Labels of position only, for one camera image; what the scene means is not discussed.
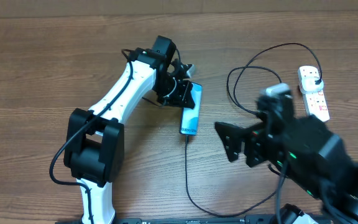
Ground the blue smartphone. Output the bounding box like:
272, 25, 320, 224
180, 83, 203, 136

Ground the black charger cable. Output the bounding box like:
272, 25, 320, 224
184, 42, 323, 218

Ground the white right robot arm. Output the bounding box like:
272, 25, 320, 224
214, 91, 358, 223

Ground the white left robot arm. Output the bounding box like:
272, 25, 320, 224
49, 35, 203, 223

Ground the white charger plug adapter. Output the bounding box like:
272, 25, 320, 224
300, 77, 324, 94

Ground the white power strip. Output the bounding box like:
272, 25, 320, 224
297, 65, 330, 122

